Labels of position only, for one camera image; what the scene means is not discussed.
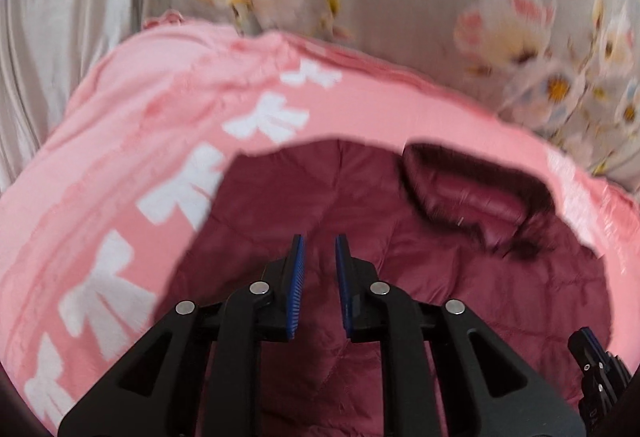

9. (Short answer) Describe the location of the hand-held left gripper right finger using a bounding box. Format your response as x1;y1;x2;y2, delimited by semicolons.
335;234;586;437

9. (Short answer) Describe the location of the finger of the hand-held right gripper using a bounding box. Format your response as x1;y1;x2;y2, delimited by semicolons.
567;327;633;433

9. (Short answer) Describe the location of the maroon puffer jacket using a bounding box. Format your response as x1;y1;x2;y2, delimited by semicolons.
155;134;621;437

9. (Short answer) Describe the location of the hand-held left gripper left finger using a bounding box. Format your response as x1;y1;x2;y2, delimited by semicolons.
57;234;306;437

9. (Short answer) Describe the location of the silver grey satin cloth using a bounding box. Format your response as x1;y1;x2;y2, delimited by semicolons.
0;0;146;193

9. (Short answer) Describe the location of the pink blanket with white bows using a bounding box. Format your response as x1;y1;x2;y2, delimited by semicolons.
0;10;640;437

